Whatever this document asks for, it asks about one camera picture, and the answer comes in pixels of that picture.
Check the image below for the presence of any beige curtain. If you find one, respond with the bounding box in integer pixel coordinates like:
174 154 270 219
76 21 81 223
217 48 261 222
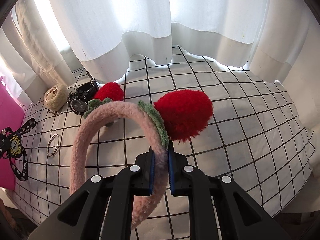
0 0 75 105

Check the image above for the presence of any pink fuzzy strawberry headband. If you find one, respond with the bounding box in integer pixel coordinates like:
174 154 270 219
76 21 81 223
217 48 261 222
69 82 214 230

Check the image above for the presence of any white curtain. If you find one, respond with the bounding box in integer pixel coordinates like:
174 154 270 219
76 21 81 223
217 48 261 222
42 0 272 84

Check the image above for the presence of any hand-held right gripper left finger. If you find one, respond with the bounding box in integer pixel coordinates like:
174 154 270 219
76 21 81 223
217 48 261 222
30 149 156 240

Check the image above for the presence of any black wristwatch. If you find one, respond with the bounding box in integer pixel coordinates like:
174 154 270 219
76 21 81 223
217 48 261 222
67 70 100 116

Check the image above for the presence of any beige plush face keychain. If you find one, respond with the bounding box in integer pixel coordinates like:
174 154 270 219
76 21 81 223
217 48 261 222
44 84 68 116

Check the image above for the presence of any white grid-pattern bedsheet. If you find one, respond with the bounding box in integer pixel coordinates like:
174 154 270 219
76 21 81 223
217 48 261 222
11 44 315 230

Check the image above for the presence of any black printed lanyard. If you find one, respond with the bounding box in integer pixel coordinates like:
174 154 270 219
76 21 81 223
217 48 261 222
0 117 37 182

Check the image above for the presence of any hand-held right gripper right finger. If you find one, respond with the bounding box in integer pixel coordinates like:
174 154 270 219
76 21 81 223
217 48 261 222
168 146 285 240

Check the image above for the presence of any silver bangle bracelet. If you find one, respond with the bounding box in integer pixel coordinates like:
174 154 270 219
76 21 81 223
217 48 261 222
47 133 61 158

